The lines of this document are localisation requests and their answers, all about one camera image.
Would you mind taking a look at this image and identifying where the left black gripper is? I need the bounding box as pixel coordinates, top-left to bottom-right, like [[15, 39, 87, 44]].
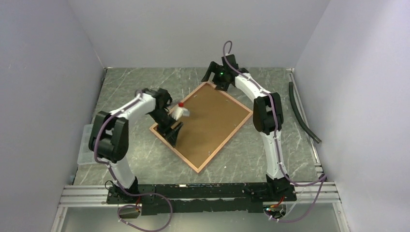
[[148, 108, 183, 147]]

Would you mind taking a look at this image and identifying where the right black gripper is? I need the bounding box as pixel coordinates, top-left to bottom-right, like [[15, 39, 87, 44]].
[[203, 61, 231, 91]]

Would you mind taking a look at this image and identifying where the brown backing board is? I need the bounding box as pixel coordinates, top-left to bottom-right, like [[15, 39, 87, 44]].
[[153, 85, 250, 170]]

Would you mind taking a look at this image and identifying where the pink wooden picture frame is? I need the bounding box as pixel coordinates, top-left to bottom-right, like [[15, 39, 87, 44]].
[[149, 81, 254, 174]]

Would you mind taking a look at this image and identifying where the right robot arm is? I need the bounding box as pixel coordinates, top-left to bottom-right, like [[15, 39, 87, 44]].
[[202, 54, 294, 201]]

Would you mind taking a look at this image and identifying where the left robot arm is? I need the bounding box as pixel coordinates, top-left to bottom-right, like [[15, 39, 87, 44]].
[[88, 88, 190, 203]]

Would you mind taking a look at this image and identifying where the clear plastic screw box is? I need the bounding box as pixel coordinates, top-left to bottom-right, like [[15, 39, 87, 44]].
[[77, 124, 96, 165]]

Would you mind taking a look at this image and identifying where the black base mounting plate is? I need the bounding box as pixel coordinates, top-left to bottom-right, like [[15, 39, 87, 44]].
[[106, 182, 297, 216]]

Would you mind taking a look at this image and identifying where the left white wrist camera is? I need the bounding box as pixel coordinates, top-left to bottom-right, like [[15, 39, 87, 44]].
[[170, 102, 190, 121]]

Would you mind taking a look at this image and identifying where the black hose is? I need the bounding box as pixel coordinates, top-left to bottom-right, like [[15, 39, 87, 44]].
[[288, 81, 322, 144]]

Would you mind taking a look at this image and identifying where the aluminium extrusion rail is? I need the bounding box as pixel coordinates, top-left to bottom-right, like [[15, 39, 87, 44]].
[[59, 182, 341, 207]]

